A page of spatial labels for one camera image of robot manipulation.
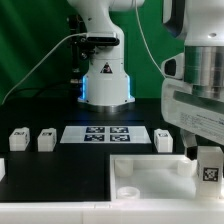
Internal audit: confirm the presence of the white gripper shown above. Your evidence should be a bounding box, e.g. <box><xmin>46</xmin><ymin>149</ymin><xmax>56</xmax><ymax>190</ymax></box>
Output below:
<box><xmin>161</xmin><ymin>79</ymin><xmax>224</xmax><ymax>160</ymax></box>

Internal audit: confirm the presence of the white square table top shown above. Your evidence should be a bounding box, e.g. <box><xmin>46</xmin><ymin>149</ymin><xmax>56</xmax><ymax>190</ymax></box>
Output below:
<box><xmin>110</xmin><ymin>155</ymin><xmax>224</xmax><ymax>202</ymax></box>

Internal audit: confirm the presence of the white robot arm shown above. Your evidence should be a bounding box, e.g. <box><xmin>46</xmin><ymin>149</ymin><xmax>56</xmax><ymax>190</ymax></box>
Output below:
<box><xmin>67</xmin><ymin>0</ymin><xmax>224</xmax><ymax>149</ymax></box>

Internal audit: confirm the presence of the white sheet with tags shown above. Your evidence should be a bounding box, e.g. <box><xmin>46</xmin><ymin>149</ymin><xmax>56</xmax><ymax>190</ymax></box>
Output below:
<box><xmin>60</xmin><ymin>126</ymin><xmax>151</xmax><ymax>144</ymax></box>

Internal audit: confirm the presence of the white left fence block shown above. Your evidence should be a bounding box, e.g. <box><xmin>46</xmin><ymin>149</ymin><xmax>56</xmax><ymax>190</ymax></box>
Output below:
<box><xmin>0</xmin><ymin>158</ymin><xmax>5</xmax><ymax>182</ymax></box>

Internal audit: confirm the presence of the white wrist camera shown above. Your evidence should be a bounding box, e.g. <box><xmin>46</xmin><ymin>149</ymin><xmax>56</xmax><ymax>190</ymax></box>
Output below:
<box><xmin>161</xmin><ymin>53</ymin><xmax>185</xmax><ymax>80</ymax></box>

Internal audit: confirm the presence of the white front fence wall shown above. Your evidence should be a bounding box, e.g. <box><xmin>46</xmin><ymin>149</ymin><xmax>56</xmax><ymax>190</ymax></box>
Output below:
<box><xmin>0</xmin><ymin>199</ymin><xmax>224</xmax><ymax>224</ymax></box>

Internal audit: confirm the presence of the white cable right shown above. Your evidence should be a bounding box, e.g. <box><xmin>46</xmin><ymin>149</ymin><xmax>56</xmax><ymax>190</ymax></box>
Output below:
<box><xmin>133</xmin><ymin>0</ymin><xmax>166</xmax><ymax>80</ymax></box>

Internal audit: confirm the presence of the white cable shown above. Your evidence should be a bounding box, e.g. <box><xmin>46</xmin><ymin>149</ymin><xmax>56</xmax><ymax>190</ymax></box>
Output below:
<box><xmin>133</xmin><ymin>0</ymin><xmax>166</xmax><ymax>80</ymax></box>
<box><xmin>1</xmin><ymin>32</ymin><xmax>88</xmax><ymax>106</ymax></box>

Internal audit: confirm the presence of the white cable left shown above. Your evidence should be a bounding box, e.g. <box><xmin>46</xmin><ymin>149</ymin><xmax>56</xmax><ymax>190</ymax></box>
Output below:
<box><xmin>1</xmin><ymin>32</ymin><xmax>88</xmax><ymax>106</ymax></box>

